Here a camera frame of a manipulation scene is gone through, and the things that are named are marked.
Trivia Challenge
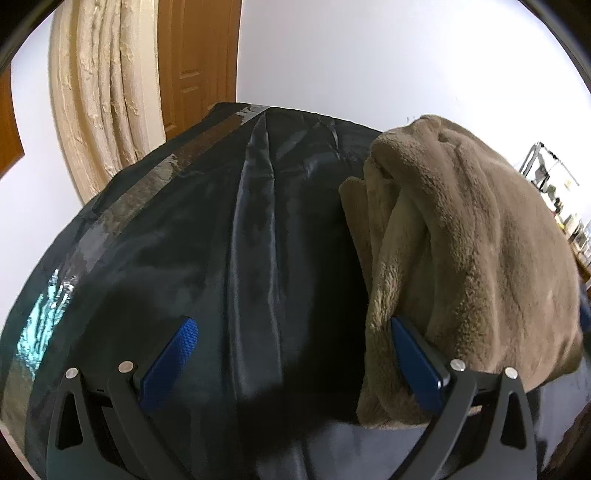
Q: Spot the cluttered shelf rack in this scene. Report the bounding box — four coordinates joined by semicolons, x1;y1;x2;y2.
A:
551;203;591;280

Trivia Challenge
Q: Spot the brown fleece sweater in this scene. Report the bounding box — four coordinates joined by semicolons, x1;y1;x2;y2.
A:
338;114;585;430

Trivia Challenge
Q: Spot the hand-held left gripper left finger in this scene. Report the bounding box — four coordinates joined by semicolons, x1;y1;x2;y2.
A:
46;316;199;480

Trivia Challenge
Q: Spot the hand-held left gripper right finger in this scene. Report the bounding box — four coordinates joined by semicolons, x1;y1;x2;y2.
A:
390;316;539;480

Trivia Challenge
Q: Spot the wooden wardrobe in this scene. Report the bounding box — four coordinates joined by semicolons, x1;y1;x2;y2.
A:
0;65;27;179

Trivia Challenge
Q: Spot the black bed sheet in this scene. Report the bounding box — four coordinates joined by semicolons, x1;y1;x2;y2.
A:
0;102;591;480

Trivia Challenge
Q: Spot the wooden panel door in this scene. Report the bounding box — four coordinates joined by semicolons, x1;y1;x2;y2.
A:
157;0;243;140

